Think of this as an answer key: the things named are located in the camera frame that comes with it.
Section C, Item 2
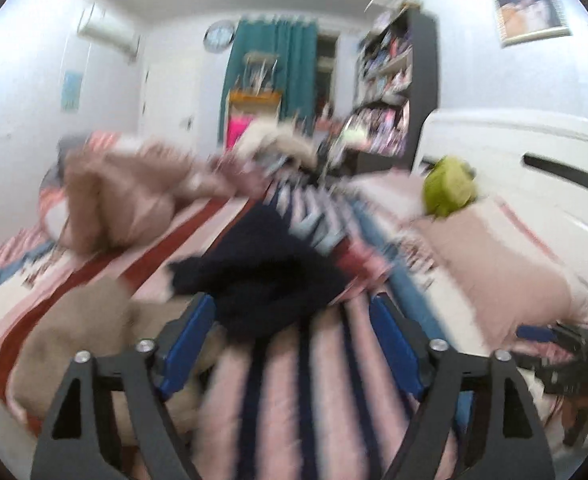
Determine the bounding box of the teal curtain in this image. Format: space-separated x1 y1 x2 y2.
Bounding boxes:
219 17 319 146

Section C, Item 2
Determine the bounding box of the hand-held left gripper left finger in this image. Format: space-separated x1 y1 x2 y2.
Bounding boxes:
30 292 217 480

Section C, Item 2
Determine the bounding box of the dark bookshelf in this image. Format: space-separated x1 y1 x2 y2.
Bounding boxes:
351 7 439 171

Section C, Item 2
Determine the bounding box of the beige knit sweater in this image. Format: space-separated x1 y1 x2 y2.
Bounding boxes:
9 275 229 441

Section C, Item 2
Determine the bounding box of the window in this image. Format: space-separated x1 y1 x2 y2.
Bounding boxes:
316 35 339 116

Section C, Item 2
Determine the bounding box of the brown pink clothes pile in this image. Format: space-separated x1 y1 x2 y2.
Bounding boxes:
59 132 255 256

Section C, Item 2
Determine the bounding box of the bright pink cloth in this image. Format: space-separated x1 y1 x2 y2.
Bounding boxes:
226 115 255 150

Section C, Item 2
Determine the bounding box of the large pink pillow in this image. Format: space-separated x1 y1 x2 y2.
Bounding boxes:
409 205 588 346

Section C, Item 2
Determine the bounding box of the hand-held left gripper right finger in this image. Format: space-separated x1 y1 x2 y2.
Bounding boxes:
371 294 557 480

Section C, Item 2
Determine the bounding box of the small wall poster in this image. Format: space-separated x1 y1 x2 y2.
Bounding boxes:
61 71 84 112

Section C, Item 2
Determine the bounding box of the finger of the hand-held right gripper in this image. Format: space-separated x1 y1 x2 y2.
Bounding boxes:
516 324 588 358

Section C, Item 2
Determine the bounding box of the pile of clothes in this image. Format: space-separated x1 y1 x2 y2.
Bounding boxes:
234 120 319 171

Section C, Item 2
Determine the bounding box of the white headboard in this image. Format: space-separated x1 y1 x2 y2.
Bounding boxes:
414 110 588 281

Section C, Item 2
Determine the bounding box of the round wall clock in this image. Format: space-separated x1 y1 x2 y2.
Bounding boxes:
204 21 235 53

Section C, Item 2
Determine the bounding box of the white air conditioner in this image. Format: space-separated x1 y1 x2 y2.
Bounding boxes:
77 4 141 61

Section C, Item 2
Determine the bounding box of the green plush toy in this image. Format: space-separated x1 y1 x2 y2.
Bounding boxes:
423 156 477 218

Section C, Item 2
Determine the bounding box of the small pink pillow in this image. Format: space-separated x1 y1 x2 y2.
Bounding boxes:
354 170 429 226

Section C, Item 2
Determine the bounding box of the dark navy garment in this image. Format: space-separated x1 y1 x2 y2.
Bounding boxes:
166 205 347 341

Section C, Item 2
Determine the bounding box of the white door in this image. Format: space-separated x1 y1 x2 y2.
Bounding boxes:
141 62 209 153

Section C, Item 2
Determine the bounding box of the framed picture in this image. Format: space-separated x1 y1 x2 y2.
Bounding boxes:
492 0 572 48

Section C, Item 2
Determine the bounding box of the yellow shelf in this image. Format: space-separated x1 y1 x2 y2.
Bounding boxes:
226 90 282 151

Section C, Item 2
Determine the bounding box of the striped bed sheet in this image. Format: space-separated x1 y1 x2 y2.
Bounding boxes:
0 130 588 480

